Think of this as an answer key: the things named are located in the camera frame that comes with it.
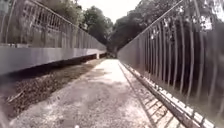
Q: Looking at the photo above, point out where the row of trees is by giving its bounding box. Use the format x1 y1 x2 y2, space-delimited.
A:
36 0 224 56

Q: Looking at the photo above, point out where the grey concrete path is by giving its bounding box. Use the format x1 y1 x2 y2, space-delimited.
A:
9 58 188 128

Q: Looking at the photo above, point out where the tall metal bar railing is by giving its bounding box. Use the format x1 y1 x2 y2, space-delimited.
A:
116 0 224 128

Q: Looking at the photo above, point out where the metal railing on concrete wall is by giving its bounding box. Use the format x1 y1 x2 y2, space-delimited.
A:
0 0 108 77

